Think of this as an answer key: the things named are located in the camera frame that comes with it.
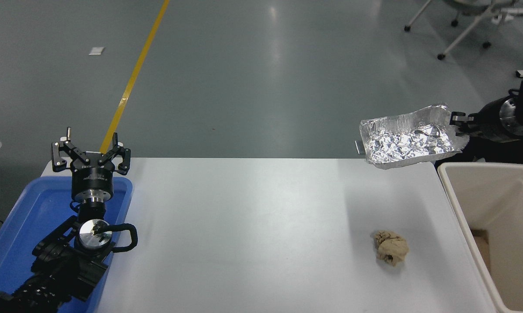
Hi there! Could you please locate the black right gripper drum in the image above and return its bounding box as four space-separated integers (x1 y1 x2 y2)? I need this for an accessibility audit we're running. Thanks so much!
473 99 512 142

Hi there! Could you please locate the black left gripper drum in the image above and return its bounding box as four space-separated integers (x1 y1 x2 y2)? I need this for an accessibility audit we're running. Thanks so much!
71 159 116 201

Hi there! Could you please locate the silver foil tray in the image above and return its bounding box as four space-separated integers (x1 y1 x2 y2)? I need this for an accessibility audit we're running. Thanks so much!
359 103 470 170

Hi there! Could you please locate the large pale plastic bin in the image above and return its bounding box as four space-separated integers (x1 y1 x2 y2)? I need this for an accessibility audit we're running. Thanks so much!
437 162 523 313

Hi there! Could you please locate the blue plastic tray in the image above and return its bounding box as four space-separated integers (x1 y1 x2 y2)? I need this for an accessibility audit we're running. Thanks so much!
0 176 133 313

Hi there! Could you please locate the white wheeled chair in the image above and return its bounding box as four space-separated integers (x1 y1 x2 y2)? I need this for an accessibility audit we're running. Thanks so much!
403 0 523 61

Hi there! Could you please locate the crumpled tan paper ball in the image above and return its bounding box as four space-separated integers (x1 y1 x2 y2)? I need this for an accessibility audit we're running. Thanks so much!
371 230 410 267

